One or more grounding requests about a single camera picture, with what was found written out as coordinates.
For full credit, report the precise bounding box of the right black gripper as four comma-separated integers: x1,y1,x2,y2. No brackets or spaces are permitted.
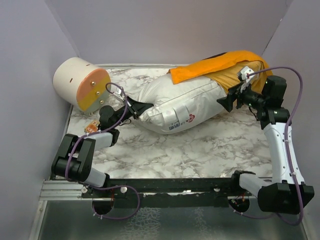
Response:
217,80,267,112

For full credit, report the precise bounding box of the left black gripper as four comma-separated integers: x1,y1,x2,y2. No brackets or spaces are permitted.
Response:
112,96,154,128

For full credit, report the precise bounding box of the orange Mickey Mouse pillowcase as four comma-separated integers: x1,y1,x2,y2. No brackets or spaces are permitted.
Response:
168,50,269,92

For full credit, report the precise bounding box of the white pillow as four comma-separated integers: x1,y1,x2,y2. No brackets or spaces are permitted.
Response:
137,73,226,135

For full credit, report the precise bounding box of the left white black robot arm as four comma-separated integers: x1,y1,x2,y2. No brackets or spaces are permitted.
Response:
51,97,154,198

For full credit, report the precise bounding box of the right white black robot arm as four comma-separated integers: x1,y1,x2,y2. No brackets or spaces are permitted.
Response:
217,75,315,215

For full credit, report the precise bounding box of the small orange patterned card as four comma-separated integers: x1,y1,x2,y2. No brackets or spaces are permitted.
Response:
84,119,100,133

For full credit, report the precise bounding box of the white cylinder with orange lid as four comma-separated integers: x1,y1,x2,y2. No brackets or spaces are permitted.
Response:
52,57,111,115

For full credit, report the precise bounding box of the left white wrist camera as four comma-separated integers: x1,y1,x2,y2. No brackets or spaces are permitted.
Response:
113,87,125,100

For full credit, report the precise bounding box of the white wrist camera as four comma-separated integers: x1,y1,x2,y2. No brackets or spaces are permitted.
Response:
237,66,256,84
113,87,125,100

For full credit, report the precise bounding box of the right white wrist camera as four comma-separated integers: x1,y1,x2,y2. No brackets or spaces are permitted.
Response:
237,66,256,84

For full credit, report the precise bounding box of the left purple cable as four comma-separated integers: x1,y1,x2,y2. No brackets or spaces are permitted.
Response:
64,83,141,221

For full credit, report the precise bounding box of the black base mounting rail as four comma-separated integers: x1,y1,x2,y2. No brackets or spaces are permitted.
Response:
81,177,251,209

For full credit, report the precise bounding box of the aluminium frame rail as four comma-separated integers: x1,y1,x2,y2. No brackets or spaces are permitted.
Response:
38,172,305,202

